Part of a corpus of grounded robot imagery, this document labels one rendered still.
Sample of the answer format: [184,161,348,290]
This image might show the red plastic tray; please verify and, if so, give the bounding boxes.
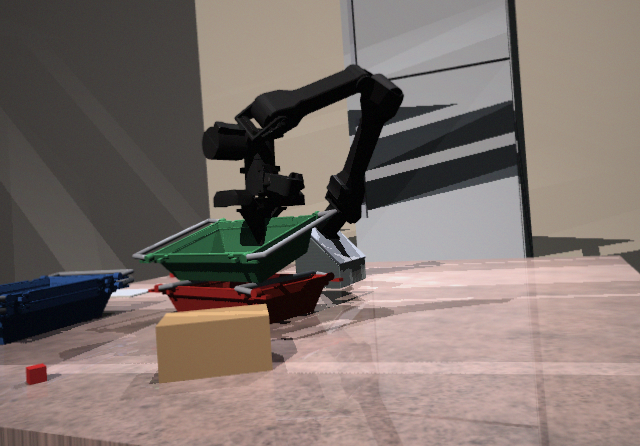
[148,272,343,324]

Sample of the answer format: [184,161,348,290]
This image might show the tan cardboard box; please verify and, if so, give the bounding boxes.
[155,304,273,383]

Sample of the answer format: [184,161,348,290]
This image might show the small red block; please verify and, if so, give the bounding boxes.
[26,364,47,385]

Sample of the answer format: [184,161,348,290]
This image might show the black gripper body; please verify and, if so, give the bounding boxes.
[213,160,305,209]

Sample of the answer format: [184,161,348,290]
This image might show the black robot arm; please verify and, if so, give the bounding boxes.
[202,64,404,239]

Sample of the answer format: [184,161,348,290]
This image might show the green plastic tray with wire bars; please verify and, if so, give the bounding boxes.
[132,209,337,283]

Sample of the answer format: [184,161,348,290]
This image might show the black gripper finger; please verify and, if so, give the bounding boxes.
[236,207,269,246]
[265,207,287,218]

